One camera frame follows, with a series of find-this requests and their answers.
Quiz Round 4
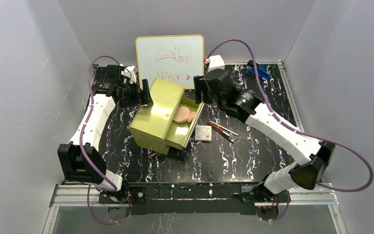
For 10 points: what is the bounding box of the green metal drawer chest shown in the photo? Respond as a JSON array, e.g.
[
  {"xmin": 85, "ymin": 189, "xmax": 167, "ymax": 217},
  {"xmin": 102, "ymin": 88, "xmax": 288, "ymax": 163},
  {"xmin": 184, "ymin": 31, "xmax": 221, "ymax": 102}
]
[{"xmin": 129, "ymin": 78, "xmax": 204, "ymax": 155}]

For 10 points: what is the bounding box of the large round powder puff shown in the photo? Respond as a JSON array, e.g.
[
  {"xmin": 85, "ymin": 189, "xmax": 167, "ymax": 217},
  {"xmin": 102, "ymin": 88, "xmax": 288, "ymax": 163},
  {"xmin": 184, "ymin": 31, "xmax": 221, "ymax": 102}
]
[{"xmin": 173, "ymin": 106, "xmax": 190, "ymax": 123}]

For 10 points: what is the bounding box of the white makeup packet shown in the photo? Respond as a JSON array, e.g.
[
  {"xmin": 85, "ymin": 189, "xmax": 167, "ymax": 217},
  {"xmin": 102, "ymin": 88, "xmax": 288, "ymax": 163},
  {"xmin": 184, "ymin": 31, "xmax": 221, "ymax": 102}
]
[{"xmin": 195, "ymin": 125, "xmax": 212, "ymax": 142}]

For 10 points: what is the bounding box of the red lip pencil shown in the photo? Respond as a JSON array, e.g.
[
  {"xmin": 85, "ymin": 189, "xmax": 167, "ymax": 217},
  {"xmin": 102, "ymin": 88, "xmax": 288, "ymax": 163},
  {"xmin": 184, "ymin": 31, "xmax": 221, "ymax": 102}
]
[{"xmin": 207, "ymin": 121, "xmax": 231, "ymax": 137}]

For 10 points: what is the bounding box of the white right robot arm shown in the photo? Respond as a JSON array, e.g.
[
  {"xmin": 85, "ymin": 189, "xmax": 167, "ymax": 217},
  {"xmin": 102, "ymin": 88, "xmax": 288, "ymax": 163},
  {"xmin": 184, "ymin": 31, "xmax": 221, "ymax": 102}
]
[{"xmin": 194, "ymin": 69, "xmax": 335, "ymax": 201}]

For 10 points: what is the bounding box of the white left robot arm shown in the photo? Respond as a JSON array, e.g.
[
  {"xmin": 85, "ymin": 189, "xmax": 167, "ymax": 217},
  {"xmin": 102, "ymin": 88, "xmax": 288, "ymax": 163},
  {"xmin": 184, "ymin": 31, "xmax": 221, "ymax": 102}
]
[{"xmin": 57, "ymin": 65, "xmax": 153, "ymax": 192}]

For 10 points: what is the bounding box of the thin wooden stick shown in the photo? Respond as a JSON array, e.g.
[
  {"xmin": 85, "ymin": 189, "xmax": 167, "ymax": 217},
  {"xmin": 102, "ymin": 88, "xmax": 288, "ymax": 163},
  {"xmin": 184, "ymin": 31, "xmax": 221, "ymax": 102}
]
[{"xmin": 209, "ymin": 121, "xmax": 239, "ymax": 136}]

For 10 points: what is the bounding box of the orange framed whiteboard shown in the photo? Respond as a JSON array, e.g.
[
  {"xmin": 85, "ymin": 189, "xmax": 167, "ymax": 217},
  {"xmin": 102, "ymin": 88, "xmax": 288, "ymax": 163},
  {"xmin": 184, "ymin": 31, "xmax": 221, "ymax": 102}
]
[{"xmin": 135, "ymin": 34, "xmax": 205, "ymax": 90}]

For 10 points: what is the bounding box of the black eyeliner pencil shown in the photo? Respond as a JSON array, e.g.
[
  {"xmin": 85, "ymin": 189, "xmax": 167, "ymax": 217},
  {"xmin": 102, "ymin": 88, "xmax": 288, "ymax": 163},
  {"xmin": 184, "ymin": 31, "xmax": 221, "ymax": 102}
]
[{"xmin": 207, "ymin": 122, "xmax": 234, "ymax": 143}]

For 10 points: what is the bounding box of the blue stapler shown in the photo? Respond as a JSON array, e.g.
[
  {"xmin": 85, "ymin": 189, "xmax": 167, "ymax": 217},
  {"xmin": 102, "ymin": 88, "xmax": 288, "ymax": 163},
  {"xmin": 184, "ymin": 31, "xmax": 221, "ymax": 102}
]
[{"xmin": 244, "ymin": 60, "xmax": 271, "ymax": 80}]

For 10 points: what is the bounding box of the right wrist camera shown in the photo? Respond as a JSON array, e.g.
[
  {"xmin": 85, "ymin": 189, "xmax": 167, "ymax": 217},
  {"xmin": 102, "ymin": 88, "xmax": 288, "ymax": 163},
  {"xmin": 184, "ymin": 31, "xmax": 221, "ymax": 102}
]
[{"xmin": 204, "ymin": 55, "xmax": 225, "ymax": 72}]

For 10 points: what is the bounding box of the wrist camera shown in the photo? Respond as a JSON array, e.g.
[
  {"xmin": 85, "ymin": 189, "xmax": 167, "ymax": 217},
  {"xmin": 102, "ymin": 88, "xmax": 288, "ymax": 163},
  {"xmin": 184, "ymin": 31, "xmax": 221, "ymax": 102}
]
[
  {"xmin": 121, "ymin": 66, "xmax": 138, "ymax": 84},
  {"xmin": 204, "ymin": 55, "xmax": 225, "ymax": 72}
]

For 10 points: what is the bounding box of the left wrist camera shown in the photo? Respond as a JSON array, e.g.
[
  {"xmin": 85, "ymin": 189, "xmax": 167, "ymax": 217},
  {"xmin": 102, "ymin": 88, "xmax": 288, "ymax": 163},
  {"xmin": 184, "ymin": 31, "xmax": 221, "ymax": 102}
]
[{"xmin": 121, "ymin": 66, "xmax": 138, "ymax": 84}]

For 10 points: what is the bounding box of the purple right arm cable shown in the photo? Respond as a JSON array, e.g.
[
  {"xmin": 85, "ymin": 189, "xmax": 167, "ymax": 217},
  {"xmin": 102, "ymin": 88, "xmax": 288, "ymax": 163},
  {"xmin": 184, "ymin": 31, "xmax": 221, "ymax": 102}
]
[{"xmin": 205, "ymin": 39, "xmax": 374, "ymax": 222}]

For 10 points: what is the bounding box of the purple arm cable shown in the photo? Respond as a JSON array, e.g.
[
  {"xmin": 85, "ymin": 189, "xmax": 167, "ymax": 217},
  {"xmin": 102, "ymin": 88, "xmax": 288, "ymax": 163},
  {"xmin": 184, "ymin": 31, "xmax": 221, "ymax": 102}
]
[
  {"xmin": 78, "ymin": 56, "xmax": 122, "ymax": 226},
  {"xmin": 205, "ymin": 39, "xmax": 374, "ymax": 222}
]

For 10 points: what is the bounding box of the aluminium right side rail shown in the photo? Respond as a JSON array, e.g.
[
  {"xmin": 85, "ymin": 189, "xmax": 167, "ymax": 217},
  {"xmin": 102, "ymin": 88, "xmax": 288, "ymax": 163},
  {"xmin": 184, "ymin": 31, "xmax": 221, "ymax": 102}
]
[{"xmin": 278, "ymin": 60, "xmax": 304, "ymax": 132}]

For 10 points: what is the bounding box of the aluminium rail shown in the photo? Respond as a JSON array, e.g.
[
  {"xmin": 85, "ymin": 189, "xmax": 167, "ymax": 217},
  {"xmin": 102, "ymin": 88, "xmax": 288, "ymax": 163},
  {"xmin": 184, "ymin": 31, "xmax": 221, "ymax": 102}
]
[
  {"xmin": 278, "ymin": 60, "xmax": 304, "ymax": 132},
  {"xmin": 49, "ymin": 182, "xmax": 340, "ymax": 208}
]

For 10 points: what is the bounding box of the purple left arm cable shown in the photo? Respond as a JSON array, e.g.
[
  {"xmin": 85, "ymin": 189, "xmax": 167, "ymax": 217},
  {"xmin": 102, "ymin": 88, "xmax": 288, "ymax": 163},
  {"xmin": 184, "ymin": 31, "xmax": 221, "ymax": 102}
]
[{"xmin": 78, "ymin": 56, "xmax": 122, "ymax": 226}]

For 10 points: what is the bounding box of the aluminium front rail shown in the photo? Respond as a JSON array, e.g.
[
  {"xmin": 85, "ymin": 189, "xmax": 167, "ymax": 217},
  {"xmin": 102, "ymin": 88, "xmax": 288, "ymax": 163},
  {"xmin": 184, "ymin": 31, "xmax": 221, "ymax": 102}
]
[{"xmin": 49, "ymin": 182, "xmax": 340, "ymax": 208}]

